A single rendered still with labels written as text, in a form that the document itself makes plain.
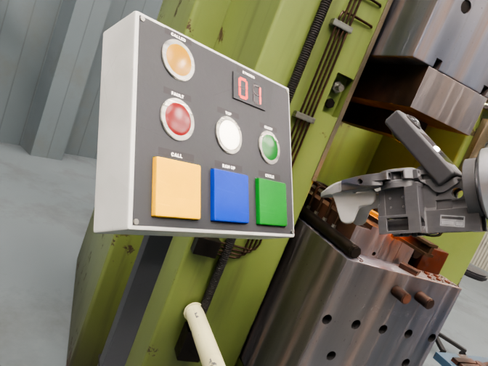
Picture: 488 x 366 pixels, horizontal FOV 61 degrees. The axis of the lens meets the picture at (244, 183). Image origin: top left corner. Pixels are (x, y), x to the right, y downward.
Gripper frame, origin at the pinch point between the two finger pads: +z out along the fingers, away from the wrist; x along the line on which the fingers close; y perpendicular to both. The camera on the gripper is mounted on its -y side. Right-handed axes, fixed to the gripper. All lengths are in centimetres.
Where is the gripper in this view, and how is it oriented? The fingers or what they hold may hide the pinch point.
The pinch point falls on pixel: (329, 189)
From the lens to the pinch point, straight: 62.4
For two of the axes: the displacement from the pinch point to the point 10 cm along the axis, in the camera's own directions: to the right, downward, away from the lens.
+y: 0.1, 9.8, -1.8
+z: -7.5, 1.3, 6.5
